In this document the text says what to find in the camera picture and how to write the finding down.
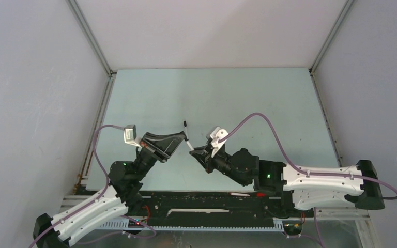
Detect aluminium frame rail left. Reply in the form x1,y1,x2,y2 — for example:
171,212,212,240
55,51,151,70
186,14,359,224
67,1,116,185

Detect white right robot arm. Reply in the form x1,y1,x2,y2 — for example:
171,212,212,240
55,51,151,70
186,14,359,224
189,143,385,216

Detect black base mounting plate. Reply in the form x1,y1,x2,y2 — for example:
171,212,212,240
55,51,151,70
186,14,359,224
111,190,314,229

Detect white marker pen black tip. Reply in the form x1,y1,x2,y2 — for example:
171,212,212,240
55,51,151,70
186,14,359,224
183,120,188,136

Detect aluminium frame rail right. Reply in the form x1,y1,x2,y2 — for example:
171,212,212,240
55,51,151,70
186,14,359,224
309,0,357,167

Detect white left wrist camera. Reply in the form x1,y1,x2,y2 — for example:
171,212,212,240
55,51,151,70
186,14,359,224
122,124,141,147

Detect white pen red cap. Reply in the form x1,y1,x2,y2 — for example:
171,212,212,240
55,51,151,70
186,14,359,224
229,192,267,198

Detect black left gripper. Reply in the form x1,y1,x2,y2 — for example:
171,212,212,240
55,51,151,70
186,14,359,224
134,132,187,181

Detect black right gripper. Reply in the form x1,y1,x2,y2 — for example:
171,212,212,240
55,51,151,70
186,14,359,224
191,144,248,187

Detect slotted white cable duct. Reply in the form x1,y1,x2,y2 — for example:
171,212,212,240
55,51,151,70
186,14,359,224
92,219,288,233

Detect aluminium frame rail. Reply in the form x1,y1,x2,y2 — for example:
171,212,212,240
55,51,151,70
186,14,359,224
67,1,116,185
309,0,357,167

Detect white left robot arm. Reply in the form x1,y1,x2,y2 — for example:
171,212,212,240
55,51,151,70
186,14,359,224
30,125,188,247

